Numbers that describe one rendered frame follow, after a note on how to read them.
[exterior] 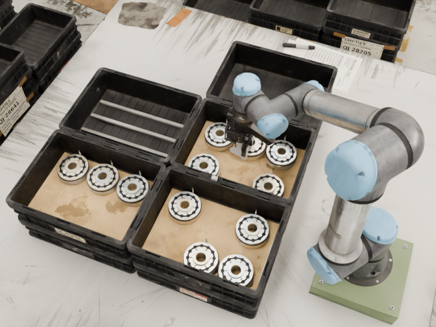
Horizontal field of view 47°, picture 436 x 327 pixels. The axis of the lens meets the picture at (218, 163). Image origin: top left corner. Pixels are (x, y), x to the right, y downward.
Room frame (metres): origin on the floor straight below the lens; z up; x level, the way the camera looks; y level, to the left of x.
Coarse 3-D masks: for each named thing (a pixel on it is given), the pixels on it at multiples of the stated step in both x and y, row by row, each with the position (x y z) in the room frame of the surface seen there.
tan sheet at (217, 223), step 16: (176, 192) 0.83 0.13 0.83; (208, 208) 0.77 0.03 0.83; (224, 208) 0.77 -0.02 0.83; (160, 224) 0.71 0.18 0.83; (176, 224) 0.71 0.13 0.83; (192, 224) 0.71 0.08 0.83; (208, 224) 0.71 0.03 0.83; (224, 224) 0.71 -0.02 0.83; (272, 224) 0.71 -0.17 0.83; (160, 240) 0.66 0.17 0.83; (176, 240) 0.66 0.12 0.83; (192, 240) 0.66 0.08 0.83; (208, 240) 0.66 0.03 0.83; (224, 240) 0.66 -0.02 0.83; (272, 240) 0.66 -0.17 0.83; (176, 256) 0.60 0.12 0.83; (224, 256) 0.60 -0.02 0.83; (256, 256) 0.61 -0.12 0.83; (256, 272) 0.55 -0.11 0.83; (256, 288) 0.51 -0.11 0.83
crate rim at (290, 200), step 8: (200, 104) 1.11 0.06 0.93; (224, 104) 1.11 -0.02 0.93; (232, 104) 1.11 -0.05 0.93; (192, 120) 1.04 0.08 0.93; (304, 128) 1.01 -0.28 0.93; (312, 128) 1.01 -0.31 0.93; (184, 136) 0.98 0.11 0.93; (312, 136) 0.98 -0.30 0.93; (312, 144) 0.95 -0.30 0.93; (176, 152) 0.91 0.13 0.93; (304, 160) 0.88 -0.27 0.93; (184, 168) 0.85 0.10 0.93; (192, 168) 0.85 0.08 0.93; (304, 168) 0.87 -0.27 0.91; (208, 176) 0.82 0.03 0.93; (232, 184) 0.79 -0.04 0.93; (240, 184) 0.80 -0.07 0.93; (296, 184) 0.80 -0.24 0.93; (256, 192) 0.77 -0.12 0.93; (264, 192) 0.77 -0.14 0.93; (296, 192) 0.78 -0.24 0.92; (280, 200) 0.74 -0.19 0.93; (288, 200) 0.74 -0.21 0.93
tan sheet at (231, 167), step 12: (204, 132) 1.07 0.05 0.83; (204, 144) 1.02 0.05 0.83; (192, 156) 0.97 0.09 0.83; (216, 156) 0.97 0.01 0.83; (228, 156) 0.97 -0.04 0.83; (264, 156) 0.97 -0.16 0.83; (300, 156) 0.97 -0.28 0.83; (204, 168) 0.92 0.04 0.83; (228, 168) 0.92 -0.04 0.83; (240, 168) 0.92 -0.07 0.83; (252, 168) 0.92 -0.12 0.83; (264, 168) 0.92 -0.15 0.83; (240, 180) 0.87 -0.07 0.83; (252, 180) 0.87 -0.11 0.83; (288, 180) 0.87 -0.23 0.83; (288, 192) 0.83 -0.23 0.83
